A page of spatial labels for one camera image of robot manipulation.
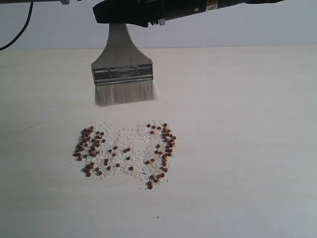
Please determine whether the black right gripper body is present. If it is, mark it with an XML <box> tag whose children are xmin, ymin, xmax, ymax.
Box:
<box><xmin>93</xmin><ymin>0</ymin><xmax>165</xmax><ymax>28</ymax></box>

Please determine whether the white wooden brush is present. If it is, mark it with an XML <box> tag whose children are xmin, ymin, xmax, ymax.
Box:
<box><xmin>91</xmin><ymin>24</ymin><xmax>157</xmax><ymax>107</ymax></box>

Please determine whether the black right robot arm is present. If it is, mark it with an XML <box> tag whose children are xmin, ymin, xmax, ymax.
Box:
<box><xmin>93</xmin><ymin>0</ymin><xmax>278</xmax><ymax>28</ymax></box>

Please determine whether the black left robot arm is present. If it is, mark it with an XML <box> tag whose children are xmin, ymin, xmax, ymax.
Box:
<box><xmin>11</xmin><ymin>0</ymin><xmax>70</xmax><ymax>5</ymax></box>

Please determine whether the brown beans and rice pile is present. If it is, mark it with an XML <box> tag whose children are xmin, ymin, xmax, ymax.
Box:
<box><xmin>72</xmin><ymin>120</ymin><xmax>177</xmax><ymax>189</ymax></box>

